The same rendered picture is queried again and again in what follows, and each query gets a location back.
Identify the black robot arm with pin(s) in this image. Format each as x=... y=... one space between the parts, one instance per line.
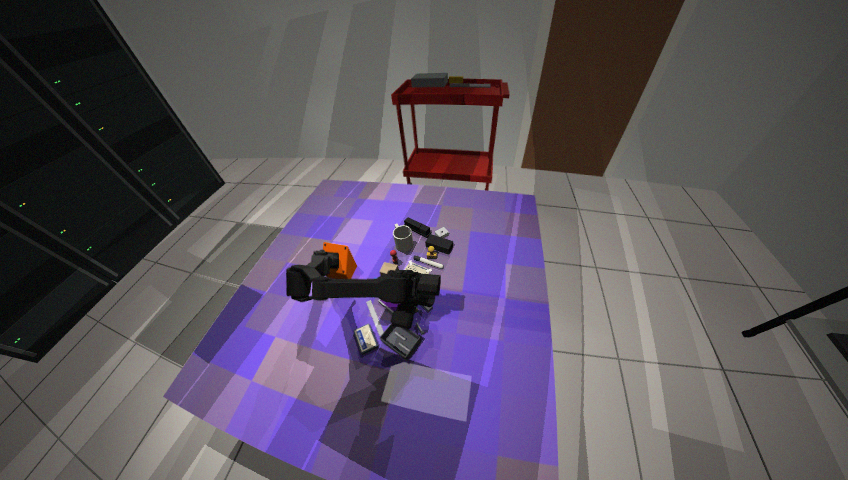
x=397 y=287

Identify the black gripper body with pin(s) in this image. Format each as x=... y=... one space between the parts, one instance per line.
x=404 y=317

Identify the grey mug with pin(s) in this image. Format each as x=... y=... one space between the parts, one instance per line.
x=403 y=238

